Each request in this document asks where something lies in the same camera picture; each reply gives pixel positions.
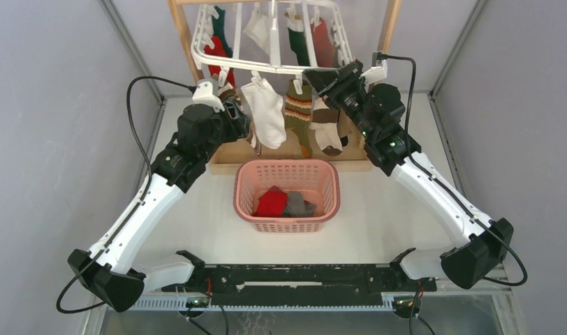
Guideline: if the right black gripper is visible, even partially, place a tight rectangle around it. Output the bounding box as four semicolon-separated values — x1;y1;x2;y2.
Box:
303;61;375;141

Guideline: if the white sock front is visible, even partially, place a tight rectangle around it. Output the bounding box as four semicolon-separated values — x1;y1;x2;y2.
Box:
240;77;287;150

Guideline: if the white sock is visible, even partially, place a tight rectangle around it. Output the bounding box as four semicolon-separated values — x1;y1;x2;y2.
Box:
240;77;287;150
243;10;270;55

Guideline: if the beige brown ribbed sock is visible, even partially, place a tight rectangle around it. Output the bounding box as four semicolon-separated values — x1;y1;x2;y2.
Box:
309;98;342;156

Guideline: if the white plastic clip hanger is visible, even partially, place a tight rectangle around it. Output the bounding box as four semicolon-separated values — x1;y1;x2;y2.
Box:
171;1;354;87

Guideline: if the pink plastic laundry basket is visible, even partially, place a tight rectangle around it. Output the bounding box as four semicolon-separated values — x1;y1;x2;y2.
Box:
233;159;341;233

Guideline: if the grey sock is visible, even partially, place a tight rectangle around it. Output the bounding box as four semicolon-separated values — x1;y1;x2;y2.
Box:
281;191;316;218

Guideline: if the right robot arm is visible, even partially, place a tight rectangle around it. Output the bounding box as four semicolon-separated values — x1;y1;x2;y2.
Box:
302;60;528;290

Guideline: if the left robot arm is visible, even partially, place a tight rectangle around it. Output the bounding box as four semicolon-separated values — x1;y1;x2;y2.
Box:
68;102;251;313

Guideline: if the brown striped sock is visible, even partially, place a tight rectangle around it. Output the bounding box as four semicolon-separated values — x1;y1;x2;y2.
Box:
217;82;262;156

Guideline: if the olive striped sock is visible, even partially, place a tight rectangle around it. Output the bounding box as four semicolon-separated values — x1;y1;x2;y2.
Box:
283;80;313;158

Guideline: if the green dotted sock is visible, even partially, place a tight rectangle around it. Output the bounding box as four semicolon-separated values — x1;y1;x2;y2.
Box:
287;15;311;66

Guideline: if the dark green reindeer sock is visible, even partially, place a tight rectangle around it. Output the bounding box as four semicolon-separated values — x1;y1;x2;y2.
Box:
212;6;233;57

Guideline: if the wooden hanger rack frame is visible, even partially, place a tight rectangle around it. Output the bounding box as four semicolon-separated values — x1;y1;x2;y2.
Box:
167;1;402;174

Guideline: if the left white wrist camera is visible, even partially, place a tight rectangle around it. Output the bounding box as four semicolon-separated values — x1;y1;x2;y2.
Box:
192;79;225;112

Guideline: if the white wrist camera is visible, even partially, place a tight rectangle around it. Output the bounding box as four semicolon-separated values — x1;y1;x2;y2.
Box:
192;79;225;112
360;51;388;91

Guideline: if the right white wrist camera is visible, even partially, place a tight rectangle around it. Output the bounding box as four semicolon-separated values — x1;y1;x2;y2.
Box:
360;51;388;91

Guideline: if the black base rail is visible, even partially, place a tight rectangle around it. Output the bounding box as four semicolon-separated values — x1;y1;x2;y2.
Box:
162;264;437;307

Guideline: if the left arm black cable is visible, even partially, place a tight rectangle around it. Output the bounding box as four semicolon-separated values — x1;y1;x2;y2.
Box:
55;76;198;315

